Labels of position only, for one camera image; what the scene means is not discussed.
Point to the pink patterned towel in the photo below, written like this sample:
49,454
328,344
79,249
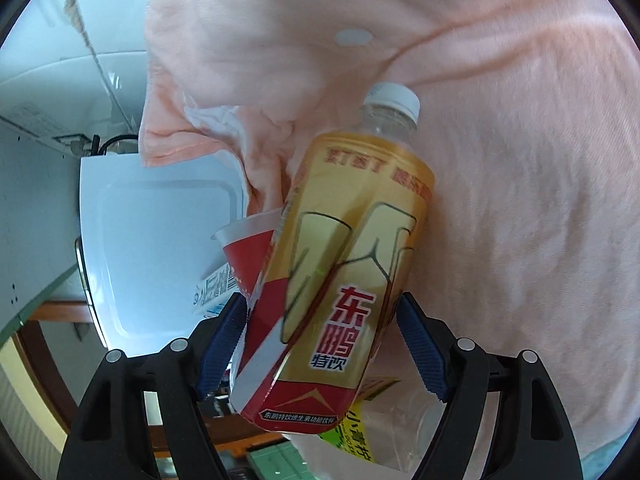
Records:
529,120

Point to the upper kitchen cabinet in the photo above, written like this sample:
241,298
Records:
39,224

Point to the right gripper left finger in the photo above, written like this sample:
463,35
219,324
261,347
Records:
110,436

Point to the blue white milk carton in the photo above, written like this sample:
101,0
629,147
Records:
213,293

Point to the yellow green drink box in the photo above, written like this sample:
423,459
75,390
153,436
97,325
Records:
350,435

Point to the yellow energy drink bottle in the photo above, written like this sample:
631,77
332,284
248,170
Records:
334,269

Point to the clear plastic bottle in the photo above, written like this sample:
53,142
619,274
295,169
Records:
399,423

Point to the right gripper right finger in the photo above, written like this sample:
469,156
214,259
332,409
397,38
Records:
502,418

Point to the red plastic cup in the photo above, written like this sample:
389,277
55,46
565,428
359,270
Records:
245,243

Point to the green lower cabinet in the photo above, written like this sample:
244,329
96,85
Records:
274,461

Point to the white microwave oven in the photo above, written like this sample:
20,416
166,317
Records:
148,240

